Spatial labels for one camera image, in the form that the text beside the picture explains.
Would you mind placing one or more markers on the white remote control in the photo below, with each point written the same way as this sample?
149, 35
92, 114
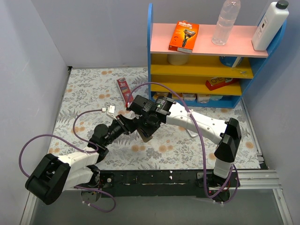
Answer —
192, 134
144, 137

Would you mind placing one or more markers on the yellow orange box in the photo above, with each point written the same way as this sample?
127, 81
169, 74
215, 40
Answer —
160, 94

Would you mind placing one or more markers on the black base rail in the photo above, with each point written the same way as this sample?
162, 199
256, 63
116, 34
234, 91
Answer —
148, 183

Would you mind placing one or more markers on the red box on shelf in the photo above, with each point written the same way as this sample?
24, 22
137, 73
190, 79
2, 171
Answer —
219, 82

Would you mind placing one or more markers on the white bottle black cap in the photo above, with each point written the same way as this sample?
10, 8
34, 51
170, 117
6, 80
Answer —
269, 25

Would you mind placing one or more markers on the white cup on shelf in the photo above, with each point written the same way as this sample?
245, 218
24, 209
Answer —
177, 59

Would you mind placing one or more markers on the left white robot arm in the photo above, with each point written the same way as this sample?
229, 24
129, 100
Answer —
53, 175

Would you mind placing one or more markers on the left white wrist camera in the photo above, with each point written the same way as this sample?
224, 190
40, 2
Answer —
109, 111

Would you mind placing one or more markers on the orange razor box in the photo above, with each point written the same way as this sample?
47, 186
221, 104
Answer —
184, 37

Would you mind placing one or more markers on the blue yellow pink shelf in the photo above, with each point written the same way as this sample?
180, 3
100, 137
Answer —
204, 62

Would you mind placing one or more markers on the blue white container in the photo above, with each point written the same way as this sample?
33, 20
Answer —
231, 61

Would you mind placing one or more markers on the red toothpaste box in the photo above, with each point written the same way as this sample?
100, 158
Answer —
124, 90

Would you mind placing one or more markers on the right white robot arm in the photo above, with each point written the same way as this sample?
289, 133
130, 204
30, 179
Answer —
225, 134

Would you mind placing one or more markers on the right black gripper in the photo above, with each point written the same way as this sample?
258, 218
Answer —
146, 128

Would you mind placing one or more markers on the clear plastic water bottle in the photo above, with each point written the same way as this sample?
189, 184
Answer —
226, 20

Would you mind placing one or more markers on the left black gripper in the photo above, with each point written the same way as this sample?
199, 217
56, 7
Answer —
124, 124

